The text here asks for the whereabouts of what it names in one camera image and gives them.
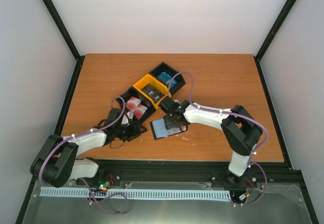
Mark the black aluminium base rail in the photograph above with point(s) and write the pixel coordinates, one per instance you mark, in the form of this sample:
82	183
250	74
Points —
216	173

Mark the black card holder wallet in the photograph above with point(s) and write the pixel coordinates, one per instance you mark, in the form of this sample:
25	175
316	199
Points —
159	130

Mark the red white credit cards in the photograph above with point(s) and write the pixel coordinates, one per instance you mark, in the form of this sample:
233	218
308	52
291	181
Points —
135	108

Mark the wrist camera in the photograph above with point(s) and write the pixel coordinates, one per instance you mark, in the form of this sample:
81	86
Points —
168	105
125	120

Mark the black frame post left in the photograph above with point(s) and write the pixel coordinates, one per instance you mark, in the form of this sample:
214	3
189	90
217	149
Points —
62	28

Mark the black bin with blue cards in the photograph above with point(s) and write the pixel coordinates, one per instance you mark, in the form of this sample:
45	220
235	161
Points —
171	71

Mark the black frame post right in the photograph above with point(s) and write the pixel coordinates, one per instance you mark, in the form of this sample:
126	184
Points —
287	7

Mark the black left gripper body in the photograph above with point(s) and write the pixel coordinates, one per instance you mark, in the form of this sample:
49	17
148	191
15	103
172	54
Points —
126	133

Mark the yellow bin with black cards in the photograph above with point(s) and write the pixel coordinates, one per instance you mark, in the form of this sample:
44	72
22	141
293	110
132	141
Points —
148	79

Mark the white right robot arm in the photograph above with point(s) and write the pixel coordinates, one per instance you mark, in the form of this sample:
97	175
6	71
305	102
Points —
240	129

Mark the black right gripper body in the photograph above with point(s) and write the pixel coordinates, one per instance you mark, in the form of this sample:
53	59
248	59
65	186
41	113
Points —
172	123

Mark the blue cards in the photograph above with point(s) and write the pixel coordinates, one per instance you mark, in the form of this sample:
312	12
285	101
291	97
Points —
167	79

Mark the black vip cards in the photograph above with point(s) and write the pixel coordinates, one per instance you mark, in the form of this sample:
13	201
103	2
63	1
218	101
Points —
152	93

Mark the black bin with red cards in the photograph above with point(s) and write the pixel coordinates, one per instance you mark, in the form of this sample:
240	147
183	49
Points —
132	92

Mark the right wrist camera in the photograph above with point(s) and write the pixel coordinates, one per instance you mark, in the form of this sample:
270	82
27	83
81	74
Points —
168	105

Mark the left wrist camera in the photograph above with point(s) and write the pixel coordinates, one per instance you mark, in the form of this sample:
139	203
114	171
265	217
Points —
125	120

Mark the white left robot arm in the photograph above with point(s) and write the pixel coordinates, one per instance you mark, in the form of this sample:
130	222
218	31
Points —
71	148

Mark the light blue cable duct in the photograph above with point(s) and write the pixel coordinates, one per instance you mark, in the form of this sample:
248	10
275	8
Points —
138	194

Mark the black frame post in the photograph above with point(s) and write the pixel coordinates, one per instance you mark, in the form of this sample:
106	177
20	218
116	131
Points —
287	7
62	28

